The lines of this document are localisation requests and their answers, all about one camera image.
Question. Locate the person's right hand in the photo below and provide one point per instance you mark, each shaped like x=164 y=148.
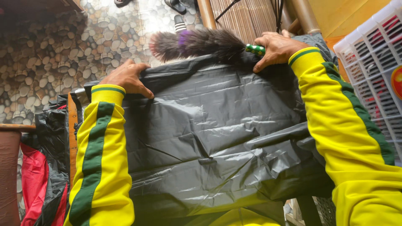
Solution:
x=278 y=47

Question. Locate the person's left hand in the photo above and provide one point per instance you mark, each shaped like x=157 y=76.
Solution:
x=125 y=77

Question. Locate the grey plastic sheet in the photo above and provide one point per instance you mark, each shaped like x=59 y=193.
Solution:
x=213 y=125

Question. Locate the bamboo chair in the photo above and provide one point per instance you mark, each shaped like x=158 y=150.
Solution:
x=251 y=15

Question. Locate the black white striped sandal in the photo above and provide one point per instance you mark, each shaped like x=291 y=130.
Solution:
x=179 y=24
x=176 y=5

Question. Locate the brown wooden plank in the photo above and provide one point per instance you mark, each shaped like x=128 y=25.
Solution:
x=72 y=138

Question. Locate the black plastic bag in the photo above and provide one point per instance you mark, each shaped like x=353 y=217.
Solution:
x=51 y=131

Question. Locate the white plastic lattice basket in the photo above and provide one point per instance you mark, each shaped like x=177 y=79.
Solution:
x=373 y=62

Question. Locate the dark wooden furniture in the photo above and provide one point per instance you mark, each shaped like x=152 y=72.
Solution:
x=40 y=4

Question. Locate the red and black raincoat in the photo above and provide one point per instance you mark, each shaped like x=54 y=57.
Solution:
x=33 y=179

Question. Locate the brown round stool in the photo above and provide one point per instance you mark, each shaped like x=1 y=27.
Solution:
x=8 y=175

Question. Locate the black mesh crate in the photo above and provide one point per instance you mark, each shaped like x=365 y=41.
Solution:
x=326 y=212

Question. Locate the person's yellow jacket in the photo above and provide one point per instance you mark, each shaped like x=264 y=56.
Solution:
x=243 y=219

